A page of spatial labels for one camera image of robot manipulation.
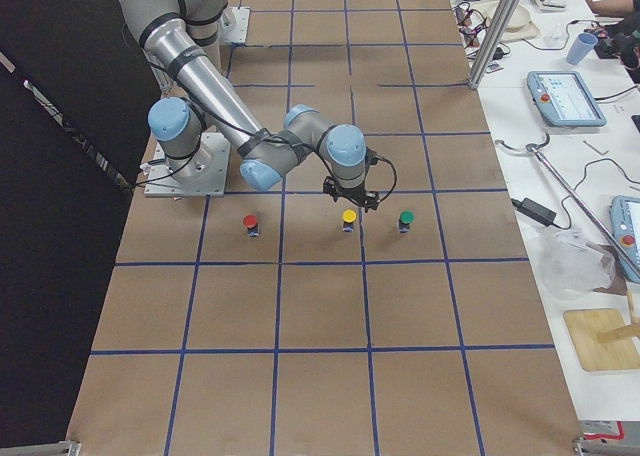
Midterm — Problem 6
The aluminium frame post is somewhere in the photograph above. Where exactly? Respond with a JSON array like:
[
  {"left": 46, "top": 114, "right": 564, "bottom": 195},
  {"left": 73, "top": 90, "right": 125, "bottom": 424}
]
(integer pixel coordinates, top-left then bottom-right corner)
[{"left": 467, "top": 0, "right": 520, "bottom": 90}]

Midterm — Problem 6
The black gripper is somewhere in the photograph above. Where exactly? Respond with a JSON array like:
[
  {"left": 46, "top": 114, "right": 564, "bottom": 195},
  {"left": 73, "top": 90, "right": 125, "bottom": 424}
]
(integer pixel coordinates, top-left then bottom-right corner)
[{"left": 323, "top": 176, "right": 380, "bottom": 212}]

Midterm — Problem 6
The black curtain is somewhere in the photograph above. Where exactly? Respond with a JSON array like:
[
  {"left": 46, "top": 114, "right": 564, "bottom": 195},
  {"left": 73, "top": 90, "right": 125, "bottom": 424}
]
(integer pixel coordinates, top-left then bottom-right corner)
[{"left": 1, "top": 0, "right": 177, "bottom": 455}]

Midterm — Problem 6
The yellow push button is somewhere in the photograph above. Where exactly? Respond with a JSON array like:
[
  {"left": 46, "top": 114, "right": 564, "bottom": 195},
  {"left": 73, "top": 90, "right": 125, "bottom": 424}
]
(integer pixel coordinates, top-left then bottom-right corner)
[{"left": 341, "top": 209, "right": 358, "bottom": 233}]

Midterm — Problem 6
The clear plastic bag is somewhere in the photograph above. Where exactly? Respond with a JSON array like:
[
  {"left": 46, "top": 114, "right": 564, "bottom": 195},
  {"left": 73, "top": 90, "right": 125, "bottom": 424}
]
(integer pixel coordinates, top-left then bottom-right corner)
[{"left": 530, "top": 229, "right": 616, "bottom": 299}]

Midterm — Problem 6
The wooden board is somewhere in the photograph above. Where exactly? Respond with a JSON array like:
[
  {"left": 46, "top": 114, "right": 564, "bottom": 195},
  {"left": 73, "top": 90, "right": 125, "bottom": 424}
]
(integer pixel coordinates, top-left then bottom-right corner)
[{"left": 563, "top": 308, "right": 639, "bottom": 372}]

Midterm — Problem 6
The blue teach pendant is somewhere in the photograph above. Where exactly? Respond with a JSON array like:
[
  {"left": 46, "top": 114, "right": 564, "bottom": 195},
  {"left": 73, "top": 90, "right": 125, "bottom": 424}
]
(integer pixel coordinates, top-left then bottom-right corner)
[
  {"left": 610, "top": 196, "right": 639, "bottom": 267},
  {"left": 526, "top": 71, "right": 607, "bottom": 128}
]

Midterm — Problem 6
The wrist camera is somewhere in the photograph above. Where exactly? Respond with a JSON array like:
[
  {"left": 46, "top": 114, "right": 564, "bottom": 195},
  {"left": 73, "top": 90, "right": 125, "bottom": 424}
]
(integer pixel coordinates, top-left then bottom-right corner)
[{"left": 365, "top": 148, "right": 378, "bottom": 170}]

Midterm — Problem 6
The black power adapter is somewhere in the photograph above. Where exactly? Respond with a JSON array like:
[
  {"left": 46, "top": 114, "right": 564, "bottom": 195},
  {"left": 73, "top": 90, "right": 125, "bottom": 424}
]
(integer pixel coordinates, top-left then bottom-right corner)
[{"left": 511, "top": 198, "right": 556, "bottom": 227}]

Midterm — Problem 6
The green push button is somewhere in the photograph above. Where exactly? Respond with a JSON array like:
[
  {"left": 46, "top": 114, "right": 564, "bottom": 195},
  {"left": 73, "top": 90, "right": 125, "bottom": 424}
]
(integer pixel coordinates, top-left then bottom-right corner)
[{"left": 398, "top": 210, "right": 415, "bottom": 234}]

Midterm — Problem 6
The metal walking cane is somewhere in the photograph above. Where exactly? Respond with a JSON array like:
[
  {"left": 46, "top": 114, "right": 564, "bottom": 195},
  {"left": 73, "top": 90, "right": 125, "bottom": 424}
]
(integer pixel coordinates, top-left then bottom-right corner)
[{"left": 494, "top": 134, "right": 639, "bottom": 276}]

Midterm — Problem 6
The person's forearm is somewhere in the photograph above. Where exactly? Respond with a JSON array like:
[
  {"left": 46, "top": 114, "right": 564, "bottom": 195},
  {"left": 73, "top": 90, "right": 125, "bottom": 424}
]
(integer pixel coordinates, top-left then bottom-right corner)
[{"left": 585, "top": 0, "right": 639, "bottom": 18}]

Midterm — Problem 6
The blue plastic cup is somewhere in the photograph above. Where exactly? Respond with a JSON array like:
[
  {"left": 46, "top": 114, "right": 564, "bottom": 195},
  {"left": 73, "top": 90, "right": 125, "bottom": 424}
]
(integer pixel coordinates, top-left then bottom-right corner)
[{"left": 566, "top": 32, "right": 598, "bottom": 65}]

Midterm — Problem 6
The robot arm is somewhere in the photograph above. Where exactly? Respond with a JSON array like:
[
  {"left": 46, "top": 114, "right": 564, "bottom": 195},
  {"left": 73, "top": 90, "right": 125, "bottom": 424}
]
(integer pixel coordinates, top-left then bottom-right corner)
[{"left": 119, "top": 0, "right": 381, "bottom": 210}]

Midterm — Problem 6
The red push button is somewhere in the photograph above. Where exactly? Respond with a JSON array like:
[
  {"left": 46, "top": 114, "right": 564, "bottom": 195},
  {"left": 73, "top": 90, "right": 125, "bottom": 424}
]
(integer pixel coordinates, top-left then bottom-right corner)
[{"left": 242, "top": 214, "right": 260, "bottom": 238}]

